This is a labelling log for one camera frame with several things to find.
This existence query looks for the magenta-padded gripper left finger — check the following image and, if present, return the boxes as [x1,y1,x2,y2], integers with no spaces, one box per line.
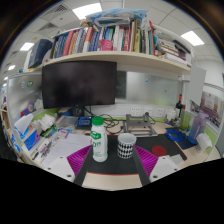
[44,144,95,188]

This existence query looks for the coiled blue cable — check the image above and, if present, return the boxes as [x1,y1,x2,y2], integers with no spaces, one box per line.
[165,128,185,143]

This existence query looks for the black-white checkered mug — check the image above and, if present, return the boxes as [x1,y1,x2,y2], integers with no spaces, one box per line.
[116,132,138,160]

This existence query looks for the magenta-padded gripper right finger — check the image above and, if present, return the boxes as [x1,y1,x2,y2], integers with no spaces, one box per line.
[132,144,181,187]

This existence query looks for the written white paper sheet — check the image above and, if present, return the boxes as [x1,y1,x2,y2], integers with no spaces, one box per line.
[41,133,92,168]

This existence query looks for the flat round red coaster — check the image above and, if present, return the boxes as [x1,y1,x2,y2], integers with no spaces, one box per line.
[151,144,168,157]

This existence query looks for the translucent purple water bottle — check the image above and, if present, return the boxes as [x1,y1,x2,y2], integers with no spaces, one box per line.
[187,111,209,145]

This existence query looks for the blue tissue box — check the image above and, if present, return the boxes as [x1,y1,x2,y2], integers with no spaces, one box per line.
[13,113,41,151]

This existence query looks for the white wall socket row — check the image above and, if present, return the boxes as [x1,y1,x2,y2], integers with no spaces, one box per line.
[129,105,166,118]

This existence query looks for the group photo poster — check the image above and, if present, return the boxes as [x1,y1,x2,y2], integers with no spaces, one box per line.
[189,91,223,128]

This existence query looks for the dark blue pad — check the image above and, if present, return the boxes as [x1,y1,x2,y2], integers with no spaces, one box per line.
[174,134,198,150]

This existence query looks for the black cable bundle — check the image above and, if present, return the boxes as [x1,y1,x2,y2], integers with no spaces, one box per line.
[99,113,125,135]

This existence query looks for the white tissue pack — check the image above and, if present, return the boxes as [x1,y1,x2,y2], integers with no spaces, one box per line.
[195,132,213,154]

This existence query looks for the white shelf with books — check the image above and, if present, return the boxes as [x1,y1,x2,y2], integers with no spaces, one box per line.
[23,8,196,76]

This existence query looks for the grey metal laptop stand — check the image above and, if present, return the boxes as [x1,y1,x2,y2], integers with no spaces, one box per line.
[122,112,159,138]

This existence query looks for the small blue box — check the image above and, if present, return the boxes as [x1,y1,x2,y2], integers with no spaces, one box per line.
[76,115,93,129]

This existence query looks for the black computer monitor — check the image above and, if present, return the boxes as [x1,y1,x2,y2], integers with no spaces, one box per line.
[41,60,118,110]

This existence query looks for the white green-capped drink bottle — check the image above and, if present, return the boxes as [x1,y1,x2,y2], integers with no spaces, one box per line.
[89,116,109,163]

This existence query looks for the black red-edged desk mat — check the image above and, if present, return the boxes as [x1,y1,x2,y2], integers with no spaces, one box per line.
[87,133,188,176]

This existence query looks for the ceiling light panels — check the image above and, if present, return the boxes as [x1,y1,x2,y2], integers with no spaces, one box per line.
[6,2,205,73]

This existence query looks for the dark wine bottle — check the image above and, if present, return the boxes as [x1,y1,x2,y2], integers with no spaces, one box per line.
[175,93,184,118]

